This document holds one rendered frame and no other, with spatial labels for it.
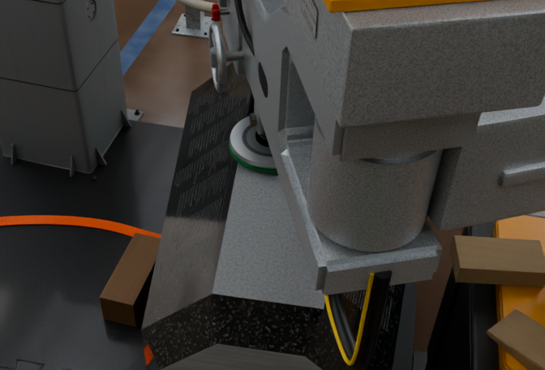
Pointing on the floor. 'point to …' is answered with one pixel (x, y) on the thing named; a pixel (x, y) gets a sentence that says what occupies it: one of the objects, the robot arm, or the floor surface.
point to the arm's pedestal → (60, 66)
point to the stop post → (196, 24)
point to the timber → (130, 281)
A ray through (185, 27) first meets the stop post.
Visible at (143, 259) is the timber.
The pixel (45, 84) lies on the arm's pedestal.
